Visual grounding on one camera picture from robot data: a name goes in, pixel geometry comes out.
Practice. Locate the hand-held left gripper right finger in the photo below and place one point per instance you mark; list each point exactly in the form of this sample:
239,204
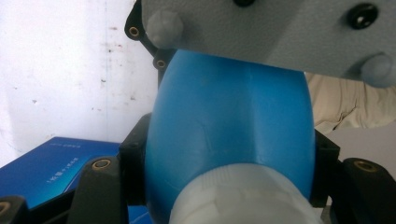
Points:
325,168

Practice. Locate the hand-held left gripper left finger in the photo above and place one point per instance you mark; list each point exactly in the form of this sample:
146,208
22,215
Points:
134,161

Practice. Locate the white bottle cap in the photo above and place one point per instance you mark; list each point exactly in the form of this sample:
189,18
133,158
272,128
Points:
243,196

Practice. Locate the blue plastic bottle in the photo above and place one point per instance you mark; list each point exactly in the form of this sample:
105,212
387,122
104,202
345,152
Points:
230,118

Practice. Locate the blue cardboard box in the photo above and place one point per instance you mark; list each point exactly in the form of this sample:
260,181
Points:
46,168

